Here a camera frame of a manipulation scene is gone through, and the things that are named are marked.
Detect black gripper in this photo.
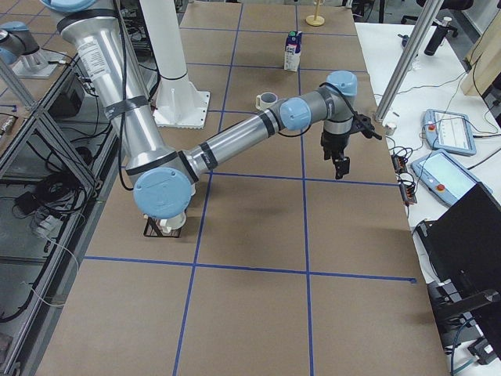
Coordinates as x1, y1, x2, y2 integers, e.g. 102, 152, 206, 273
320, 132, 350, 179

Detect white mug grey inside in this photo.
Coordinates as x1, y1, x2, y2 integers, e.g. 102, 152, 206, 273
255, 92, 279, 110

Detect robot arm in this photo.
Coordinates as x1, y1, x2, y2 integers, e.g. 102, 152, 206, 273
46, 1, 358, 219

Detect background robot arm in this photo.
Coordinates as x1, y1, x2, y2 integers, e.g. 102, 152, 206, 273
1, 21, 56, 79

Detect blue white milk carton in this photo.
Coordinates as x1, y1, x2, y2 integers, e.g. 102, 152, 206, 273
284, 31, 302, 72

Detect white cup with lettering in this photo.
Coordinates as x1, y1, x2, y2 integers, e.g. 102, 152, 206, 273
158, 212, 186, 235

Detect black power strip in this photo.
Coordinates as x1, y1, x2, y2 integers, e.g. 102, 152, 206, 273
391, 154, 417, 207

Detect near teach pendant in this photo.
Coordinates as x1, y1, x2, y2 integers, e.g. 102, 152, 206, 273
411, 149, 480, 207

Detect teach pendant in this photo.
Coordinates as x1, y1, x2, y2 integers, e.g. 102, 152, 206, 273
411, 149, 480, 207
422, 109, 477, 156

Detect far teach pendant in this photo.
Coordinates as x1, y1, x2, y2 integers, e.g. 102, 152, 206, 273
422, 109, 477, 156

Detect black monitor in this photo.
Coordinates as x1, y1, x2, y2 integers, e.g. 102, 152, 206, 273
417, 183, 500, 354

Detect wooden mug tree stand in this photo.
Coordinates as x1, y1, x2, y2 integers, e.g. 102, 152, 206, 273
305, 0, 325, 27

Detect black cylinder bottle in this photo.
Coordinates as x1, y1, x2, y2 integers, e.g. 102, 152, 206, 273
424, 16, 452, 56

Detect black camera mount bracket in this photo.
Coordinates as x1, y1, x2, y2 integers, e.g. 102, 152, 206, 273
350, 113, 383, 140

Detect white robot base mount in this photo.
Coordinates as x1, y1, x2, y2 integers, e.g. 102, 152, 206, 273
140, 0, 211, 129

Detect aluminium frame post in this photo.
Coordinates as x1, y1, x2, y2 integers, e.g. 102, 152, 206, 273
375, 0, 444, 122

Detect black wire cup rack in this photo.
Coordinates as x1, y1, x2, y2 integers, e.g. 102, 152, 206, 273
142, 216, 182, 238

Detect aluminium frame rail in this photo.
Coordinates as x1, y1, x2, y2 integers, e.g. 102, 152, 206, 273
1, 61, 96, 208

